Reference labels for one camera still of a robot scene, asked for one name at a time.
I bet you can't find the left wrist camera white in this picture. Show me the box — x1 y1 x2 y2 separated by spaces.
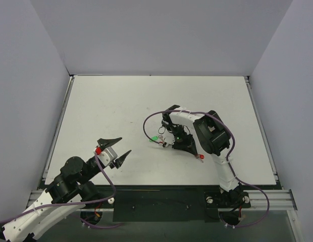
94 147 118 167

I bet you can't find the green tag key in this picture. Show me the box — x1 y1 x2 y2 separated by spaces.
149 135 164 143

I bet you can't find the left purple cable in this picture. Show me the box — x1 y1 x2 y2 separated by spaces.
0 153 126 230

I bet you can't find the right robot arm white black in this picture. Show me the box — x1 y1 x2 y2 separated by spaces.
162 105 250 206

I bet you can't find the aluminium rail frame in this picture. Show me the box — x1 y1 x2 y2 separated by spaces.
20 75 298 242

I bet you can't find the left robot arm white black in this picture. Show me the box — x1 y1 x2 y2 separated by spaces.
0 138 129 241

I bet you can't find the red tag key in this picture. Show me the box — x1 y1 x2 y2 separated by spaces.
196 154 204 163

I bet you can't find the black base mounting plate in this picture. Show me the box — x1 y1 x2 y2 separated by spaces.
80 185 250 225

